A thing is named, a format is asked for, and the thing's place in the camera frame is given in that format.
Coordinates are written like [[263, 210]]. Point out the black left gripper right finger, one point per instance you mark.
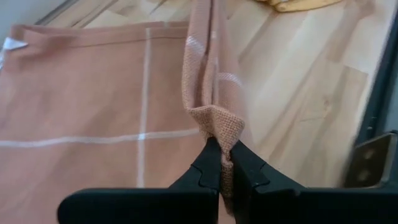
[[280, 205]]

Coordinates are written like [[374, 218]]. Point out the mustard yellow towel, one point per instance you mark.
[[298, 4]]

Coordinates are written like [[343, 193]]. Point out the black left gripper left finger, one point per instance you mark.
[[155, 205]]

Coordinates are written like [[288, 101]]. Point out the terracotta pink towel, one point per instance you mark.
[[77, 93]]

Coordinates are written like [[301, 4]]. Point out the black aluminium table frame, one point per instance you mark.
[[381, 93]]

